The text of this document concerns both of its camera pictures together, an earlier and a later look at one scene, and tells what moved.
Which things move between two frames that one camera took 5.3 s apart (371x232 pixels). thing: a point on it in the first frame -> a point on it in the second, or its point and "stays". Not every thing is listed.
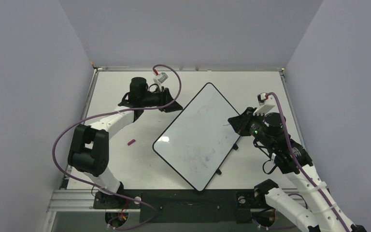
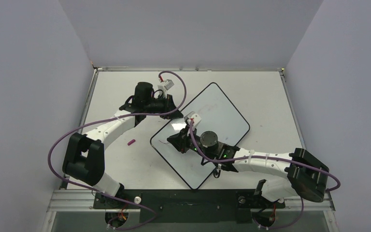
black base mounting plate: x=185 y=206 stays
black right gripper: x=246 y=122 -> x=183 y=141
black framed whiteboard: x=197 y=141 stays
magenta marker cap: x=131 y=142 stays
